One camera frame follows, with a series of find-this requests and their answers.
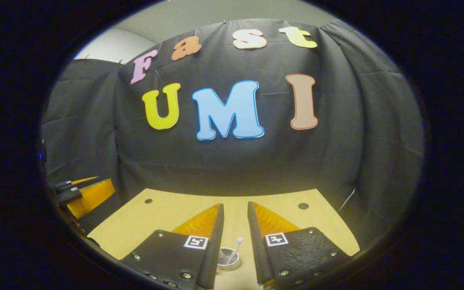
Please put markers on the white cup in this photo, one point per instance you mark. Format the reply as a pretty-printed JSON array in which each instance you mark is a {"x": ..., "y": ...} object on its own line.
[{"x": 232, "y": 265}]

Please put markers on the light wooden desktop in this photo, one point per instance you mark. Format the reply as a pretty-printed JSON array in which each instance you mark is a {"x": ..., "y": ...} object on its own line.
[{"x": 236, "y": 209}]

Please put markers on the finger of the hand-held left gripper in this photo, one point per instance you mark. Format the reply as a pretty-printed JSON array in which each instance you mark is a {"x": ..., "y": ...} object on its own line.
[
  {"x": 63, "y": 185},
  {"x": 91, "y": 197}
]

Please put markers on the black backdrop cloth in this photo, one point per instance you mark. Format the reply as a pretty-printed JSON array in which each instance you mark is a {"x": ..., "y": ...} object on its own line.
[{"x": 256, "y": 161}]

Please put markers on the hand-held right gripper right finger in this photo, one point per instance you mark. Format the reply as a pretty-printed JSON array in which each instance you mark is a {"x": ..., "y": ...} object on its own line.
[{"x": 256, "y": 249}]

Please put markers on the pale pink toothbrush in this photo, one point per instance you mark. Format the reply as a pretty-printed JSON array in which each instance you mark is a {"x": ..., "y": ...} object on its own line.
[{"x": 238, "y": 241}]

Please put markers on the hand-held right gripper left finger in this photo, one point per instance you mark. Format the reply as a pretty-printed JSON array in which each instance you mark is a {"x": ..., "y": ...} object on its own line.
[{"x": 212, "y": 249}]

